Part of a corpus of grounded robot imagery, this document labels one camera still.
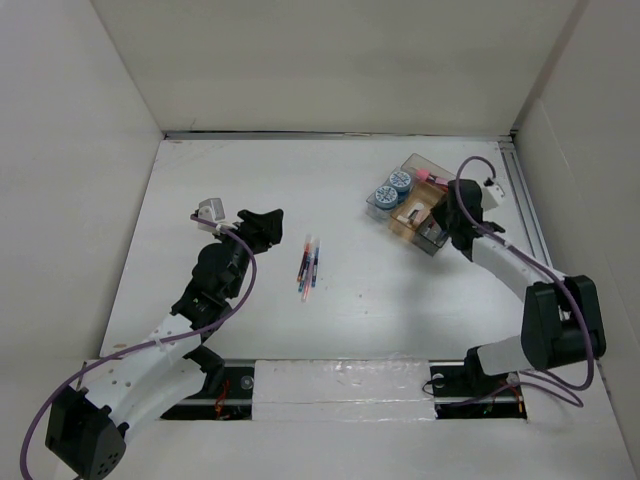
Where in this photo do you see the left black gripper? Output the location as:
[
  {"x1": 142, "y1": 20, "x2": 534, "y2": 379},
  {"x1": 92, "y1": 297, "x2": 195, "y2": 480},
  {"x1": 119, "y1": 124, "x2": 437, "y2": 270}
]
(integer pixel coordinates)
[{"x1": 211, "y1": 209, "x2": 280, "y2": 299}]

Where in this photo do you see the blue tape roll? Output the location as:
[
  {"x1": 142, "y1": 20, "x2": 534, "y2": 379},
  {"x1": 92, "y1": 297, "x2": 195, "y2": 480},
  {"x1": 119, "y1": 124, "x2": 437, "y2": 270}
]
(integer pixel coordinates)
[
  {"x1": 388, "y1": 170, "x2": 413, "y2": 198},
  {"x1": 374, "y1": 185, "x2": 399, "y2": 211}
]

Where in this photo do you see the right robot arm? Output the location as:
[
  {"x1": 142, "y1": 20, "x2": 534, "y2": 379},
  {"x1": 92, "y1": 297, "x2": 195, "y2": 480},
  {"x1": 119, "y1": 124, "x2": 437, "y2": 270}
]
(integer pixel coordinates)
[{"x1": 432, "y1": 179, "x2": 607, "y2": 394}]

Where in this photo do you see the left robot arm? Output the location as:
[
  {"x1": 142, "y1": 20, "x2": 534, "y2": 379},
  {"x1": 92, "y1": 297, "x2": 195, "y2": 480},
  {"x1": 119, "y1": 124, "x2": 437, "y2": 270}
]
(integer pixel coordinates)
[{"x1": 45, "y1": 209, "x2": 284, "y2": 479}]

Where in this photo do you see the clear compartment desk organizer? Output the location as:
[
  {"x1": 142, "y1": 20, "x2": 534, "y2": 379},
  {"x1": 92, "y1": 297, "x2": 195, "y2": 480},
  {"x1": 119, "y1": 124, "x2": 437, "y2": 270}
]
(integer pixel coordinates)
[{"x1": 367, "y1": 153, "x2": 483, "y2": 259}]

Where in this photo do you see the blue gel pen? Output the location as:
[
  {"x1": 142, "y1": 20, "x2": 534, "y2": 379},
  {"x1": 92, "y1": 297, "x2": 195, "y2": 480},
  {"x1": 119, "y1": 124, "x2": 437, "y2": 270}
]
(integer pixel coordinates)
[{"x1": 310, "y1": 238, "x2": 321, "y2": 288}]

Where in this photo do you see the pink red gel pen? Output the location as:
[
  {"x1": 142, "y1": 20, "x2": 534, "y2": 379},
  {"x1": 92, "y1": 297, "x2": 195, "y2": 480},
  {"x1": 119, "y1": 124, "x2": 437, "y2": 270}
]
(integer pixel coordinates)
[{"x1": 301, "y1": 258, "x2": 313, "y2": 302}]

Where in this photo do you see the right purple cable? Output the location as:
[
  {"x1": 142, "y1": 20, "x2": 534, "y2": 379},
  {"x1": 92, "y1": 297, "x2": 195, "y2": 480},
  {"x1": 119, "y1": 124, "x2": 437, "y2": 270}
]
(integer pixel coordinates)
[{"x1": 422, "y1": 155, "x2": 599, "y2": 411}]

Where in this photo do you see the purple cable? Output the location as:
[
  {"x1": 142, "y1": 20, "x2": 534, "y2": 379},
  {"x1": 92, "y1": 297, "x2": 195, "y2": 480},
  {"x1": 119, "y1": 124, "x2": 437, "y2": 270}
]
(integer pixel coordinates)
[
  {"x1": 422, "y1": 155, "x2": 599, "y2": 411},
  {"x1": 19, "y1": 213, "x2": 259, "y2": 480}
]

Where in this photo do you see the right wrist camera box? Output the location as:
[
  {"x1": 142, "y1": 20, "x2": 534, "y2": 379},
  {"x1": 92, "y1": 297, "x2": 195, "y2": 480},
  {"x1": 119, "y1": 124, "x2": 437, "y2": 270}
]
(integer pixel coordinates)
[{"x1": 481, "y1": 178, "x2": 506, "y2": 211}]

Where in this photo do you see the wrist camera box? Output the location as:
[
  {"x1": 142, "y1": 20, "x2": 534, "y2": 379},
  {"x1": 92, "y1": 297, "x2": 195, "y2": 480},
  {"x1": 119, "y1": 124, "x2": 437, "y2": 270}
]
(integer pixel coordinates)
[
  {"x1": 196, "y1": 198, "x2": 226, "y2": 223},
  {"x1": 481, "y1": 178, "x2": 506, "y2": 211}
]

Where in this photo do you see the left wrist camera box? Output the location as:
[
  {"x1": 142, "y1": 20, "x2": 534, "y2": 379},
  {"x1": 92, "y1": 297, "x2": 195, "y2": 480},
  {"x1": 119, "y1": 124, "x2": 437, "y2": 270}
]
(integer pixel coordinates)
[{"x1": 196, "y1": 198, "x2": 226, "y2": 223}]

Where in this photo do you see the aluminium side rail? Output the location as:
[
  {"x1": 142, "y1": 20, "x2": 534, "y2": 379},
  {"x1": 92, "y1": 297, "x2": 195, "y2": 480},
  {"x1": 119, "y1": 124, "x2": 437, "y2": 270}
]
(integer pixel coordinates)
[{"x1": 498, "y1": 137, "x2": 552, "y2": 267}]

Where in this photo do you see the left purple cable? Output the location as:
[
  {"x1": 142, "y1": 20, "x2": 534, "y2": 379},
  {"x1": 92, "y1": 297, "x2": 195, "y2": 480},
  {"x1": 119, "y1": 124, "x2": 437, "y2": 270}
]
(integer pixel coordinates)
[{"x1": 19, "y1": 213, "x2": 259, "y2": 480}]

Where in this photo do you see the metal base rail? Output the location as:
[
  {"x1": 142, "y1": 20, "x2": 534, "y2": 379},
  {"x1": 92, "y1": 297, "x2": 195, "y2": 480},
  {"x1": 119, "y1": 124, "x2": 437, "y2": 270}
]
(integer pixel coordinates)
[{"x1": 163, "y1": 358, "x2": 527, "y2": 423}]

